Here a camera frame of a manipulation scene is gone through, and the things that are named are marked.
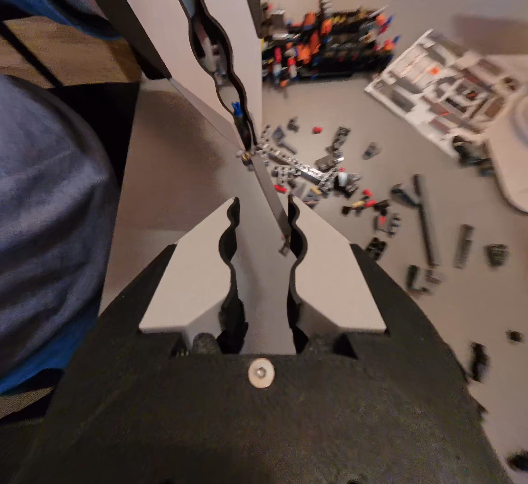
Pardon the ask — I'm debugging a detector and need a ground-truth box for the person's blue clothed torso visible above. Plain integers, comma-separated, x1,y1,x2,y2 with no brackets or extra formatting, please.
0,75,120,394

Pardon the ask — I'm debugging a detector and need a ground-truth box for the dark grey lego wedge panel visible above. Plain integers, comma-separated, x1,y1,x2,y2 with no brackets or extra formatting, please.
390,184,421,208

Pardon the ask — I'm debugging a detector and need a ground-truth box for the white desk stand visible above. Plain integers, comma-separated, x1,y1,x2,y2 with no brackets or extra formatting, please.
485,90,528,213

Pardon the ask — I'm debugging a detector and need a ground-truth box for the long light grey lego beam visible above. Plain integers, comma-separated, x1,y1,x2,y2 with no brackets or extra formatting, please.
267,151,327,182

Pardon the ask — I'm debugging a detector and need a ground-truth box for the sticker sheet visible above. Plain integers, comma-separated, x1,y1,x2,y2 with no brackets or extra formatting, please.
364,28,521,159

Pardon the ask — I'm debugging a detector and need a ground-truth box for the lego car chassis assembly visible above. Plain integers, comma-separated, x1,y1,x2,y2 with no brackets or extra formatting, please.
260,0,395,86

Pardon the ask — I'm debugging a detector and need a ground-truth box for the dark grey lego hinge piece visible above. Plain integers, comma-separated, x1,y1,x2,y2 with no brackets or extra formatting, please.
373,214,402,237

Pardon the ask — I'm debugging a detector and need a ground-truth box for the grey lego connector blue pin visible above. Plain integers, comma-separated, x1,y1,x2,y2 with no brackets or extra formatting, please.
230,100,260,168

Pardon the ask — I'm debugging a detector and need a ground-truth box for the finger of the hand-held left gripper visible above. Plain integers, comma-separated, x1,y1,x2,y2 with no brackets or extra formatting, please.
124,0,248,152
196,0,264,150

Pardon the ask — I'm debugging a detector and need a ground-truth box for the long dark grey lego plate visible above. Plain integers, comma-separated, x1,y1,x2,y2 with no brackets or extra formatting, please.
412,174,441,269

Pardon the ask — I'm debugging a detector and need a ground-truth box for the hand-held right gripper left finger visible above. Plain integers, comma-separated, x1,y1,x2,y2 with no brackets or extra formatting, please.
139,197,248,354

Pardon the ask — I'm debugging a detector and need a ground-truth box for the dark grey lego connector block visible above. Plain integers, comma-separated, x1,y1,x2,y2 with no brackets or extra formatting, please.
405,264,445,294

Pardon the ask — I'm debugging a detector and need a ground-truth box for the long dark grey lego beam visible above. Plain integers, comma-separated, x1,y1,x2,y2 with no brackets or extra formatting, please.
249,153,293,257

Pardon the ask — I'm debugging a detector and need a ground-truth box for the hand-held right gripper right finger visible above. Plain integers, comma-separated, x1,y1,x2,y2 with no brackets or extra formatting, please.
287,194,387,355

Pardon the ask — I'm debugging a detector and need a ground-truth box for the dark grey curved lego half-beam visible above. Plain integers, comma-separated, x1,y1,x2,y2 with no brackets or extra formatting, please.
486,244,509,269

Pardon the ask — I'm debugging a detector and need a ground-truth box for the large black lego slope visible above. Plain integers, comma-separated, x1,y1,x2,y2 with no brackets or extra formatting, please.
335,170,364,199

